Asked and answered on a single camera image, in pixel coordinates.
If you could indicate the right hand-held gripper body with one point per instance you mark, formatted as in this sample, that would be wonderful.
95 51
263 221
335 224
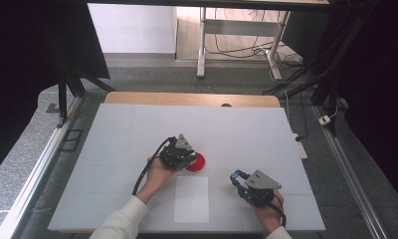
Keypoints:
258 192

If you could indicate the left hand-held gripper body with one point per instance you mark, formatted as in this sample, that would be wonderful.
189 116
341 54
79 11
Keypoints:
175 154

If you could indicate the small blue and white stamp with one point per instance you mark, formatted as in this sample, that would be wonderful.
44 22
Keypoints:
236 173

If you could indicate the round red dish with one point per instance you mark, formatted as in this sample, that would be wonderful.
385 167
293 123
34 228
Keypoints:
197 163

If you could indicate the white paper sheet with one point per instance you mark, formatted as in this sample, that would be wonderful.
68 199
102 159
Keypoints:
191 202

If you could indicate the person's right hand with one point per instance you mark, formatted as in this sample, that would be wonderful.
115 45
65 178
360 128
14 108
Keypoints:
268 215

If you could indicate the person's left hand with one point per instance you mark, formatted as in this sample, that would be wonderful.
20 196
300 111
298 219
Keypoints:
159 176

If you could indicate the white cover board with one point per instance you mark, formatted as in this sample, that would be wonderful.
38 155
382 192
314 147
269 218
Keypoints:
237 132

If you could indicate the wooden table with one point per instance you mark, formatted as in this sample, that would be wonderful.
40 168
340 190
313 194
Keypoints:
187 99

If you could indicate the white power strip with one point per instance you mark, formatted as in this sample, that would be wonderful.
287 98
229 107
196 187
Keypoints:
301 149

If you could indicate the small white adapter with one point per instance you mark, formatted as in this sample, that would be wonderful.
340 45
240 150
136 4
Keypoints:
324 120

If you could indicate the black metal stand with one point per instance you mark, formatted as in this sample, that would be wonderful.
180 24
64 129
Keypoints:
62 99
329 66

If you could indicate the black curtain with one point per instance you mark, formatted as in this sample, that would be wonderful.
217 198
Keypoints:
379 83
21 66

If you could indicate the aluminium rail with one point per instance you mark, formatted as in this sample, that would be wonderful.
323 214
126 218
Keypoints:
349 176
38 176

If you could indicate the white desk frame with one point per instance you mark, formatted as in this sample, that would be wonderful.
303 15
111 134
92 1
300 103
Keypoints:
240 28

